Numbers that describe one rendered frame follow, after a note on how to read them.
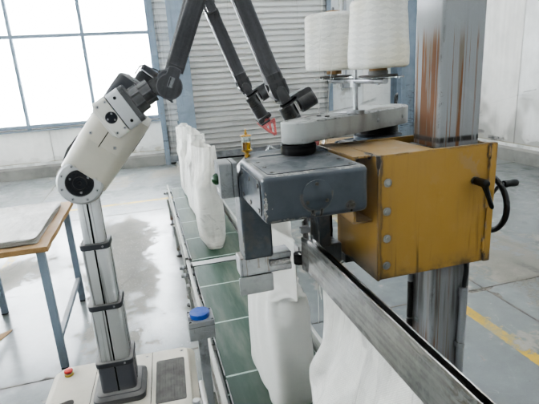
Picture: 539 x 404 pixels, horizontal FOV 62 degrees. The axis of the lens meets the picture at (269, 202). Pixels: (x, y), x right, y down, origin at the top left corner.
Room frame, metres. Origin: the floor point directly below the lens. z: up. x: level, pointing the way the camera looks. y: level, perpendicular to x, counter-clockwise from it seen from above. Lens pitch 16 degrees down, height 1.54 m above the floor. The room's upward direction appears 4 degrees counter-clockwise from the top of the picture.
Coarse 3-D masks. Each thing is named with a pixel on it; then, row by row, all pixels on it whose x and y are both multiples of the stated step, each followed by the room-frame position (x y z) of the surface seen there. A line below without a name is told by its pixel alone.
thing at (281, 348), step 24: (288, 240) 1.30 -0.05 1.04; (288, 288) 1.31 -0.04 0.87; (264, 312) 1.37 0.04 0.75; (288, 312) 1.31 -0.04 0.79; (264, 336) 1.37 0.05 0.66; (288, 336) 1.30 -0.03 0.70; (264, 360) 1.37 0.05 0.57; (288, 360) 1.29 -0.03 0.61; (264, 384) 1.45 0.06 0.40; (288, 384) 1.29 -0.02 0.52
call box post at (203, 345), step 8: (200, 344) 1.21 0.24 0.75; (208, 344) 1.21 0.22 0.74; (200, 352) 1.21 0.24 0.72; (208, 352) 1.21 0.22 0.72; (200, 360) 1.22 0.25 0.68; (208, 360) 1.21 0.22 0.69; (208, 368) 1.21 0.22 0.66; (208, 376) 1.21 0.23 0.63; (208, 384) 1.21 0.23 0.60; (208, 392) 1.21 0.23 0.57
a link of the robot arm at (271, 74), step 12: (240, 0) 1.47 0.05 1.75; (240, 12) 1.47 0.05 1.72; (252, 12) 1.48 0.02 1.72; (252, 24) 1.48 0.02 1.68; (252, 36) 1.48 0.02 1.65; (264, 36) 1.49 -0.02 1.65; (252, 48) 1.49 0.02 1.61; (264, 48) 1.48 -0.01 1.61; (264, 60) 1.48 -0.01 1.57; (264, 72) 1.48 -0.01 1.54; (276, 72) 1.48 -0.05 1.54; (276, 84) 1.48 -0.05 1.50; (276, 96) 1.48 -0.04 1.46
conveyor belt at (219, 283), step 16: (208, 272) 2.55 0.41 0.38; (224, 272) 2.54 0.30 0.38; (208, 288) 2.33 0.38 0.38; (224, 288) 2.32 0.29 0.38; (208, 304) 2.15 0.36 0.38; (224, 304) 2.13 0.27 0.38; (240, 304) 2.12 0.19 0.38; (224, 320) 1.97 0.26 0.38; (240, 320) 1.96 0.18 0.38; (224, 336) 1.83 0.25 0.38; (240, 336) 1.82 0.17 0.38; (224, 352) 1.71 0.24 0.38; (240, 352) 1.70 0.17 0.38; (224, 368) 1.59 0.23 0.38; (240, 368) 1.59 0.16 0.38; (256, 368) 1.58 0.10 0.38; (240, 384) 1.49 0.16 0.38; (256, 384) 1.48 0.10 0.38; (240, 400) 1.40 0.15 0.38; (256, 400) 1.39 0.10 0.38
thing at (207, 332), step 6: (186, 312) 1.25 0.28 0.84; (210, 312) 1.24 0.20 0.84; (186, 318) 1.23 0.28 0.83; (210, 318) 1.20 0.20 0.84; (192, 324) 1.18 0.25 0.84; (198, 324) 1.18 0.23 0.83; (204, 324) 1.19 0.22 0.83; (210, 324) 1.19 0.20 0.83; (192, 330) 1.18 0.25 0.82; (198, 330) 1.18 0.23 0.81; (204, 330) 1.19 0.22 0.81; (210, 330) 1.19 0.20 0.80; (192, 336) 1.18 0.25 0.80; (198, 336) 1.18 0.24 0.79; (204, 336) 1.19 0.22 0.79; (210, 336) 1.19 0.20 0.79
